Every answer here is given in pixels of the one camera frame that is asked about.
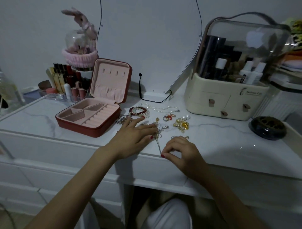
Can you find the person's right hand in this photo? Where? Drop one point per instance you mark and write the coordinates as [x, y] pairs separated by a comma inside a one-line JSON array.
[[186, 158]]

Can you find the person's left hand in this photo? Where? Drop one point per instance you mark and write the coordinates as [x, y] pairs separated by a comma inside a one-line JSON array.
[[128, 141]]

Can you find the person's left middle finger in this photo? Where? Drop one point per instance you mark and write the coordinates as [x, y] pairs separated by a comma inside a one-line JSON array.
[[138, 120]]

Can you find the person's right thumb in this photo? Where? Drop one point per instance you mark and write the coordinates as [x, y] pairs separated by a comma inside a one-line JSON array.
[[167, 153]]

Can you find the person's left thumb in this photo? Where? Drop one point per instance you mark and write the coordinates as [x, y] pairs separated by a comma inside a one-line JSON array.
[[148, 138]]

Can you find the person's right forearm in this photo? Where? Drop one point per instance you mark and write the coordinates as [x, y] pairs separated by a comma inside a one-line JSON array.
[[226, 200]]

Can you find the person's left forearm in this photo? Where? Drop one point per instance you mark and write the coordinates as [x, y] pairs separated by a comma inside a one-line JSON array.
[[77, 186]]

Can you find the cluster of small rings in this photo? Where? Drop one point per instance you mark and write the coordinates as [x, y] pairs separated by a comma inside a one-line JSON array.
[[168, 117]]

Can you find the pile of gold earrings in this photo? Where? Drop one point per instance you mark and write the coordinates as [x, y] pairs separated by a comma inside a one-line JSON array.
[[181, 124]]

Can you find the pair of pearl earrings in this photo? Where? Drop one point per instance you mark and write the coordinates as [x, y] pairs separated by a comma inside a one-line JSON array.
[[186, 117]]

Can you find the red open jewelry box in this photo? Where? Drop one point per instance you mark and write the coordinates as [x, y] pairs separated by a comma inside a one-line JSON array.
[[99, 103]]

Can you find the person's white trouser leg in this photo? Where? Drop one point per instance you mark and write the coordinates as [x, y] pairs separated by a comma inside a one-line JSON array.
[[167, 214]]

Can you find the irregular frameless mirror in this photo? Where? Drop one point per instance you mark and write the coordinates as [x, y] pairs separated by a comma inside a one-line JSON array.
[[151, 47]]

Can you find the row of lipsticks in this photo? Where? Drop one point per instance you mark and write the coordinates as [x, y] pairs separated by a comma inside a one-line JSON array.
[[68, 77]]

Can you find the cream cosmetic organizer case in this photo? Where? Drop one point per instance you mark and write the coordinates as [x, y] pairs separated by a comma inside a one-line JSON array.
[[226, 94]]

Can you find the pink fluffy headband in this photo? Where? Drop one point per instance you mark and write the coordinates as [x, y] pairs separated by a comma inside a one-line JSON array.
[[79, 57]]

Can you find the clear acrylic lipstick organizer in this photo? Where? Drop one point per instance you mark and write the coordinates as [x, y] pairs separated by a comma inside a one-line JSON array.
[[54, 94]]

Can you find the black bottle white cap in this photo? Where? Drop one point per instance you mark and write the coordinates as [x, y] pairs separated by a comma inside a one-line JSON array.
[[220, 68]]

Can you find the tall black cosmetic boxes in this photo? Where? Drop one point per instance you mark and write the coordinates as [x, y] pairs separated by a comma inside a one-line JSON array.
[[211, 54]]

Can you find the glass dome ornament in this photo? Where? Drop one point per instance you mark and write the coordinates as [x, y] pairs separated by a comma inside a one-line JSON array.
[[79, 41]]

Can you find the black round dish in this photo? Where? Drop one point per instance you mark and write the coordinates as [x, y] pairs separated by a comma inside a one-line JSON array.
[[267, 128]]

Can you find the white cosmetic bottle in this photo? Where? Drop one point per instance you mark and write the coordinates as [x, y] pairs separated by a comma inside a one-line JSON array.
[[246, 70], [257, 73]]

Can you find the white ribbed basket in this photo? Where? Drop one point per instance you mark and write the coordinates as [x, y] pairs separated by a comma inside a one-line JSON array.
[[278, 103]]

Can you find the clear glass bottle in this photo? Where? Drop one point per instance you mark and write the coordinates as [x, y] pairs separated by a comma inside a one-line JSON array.
[[9, 90]]

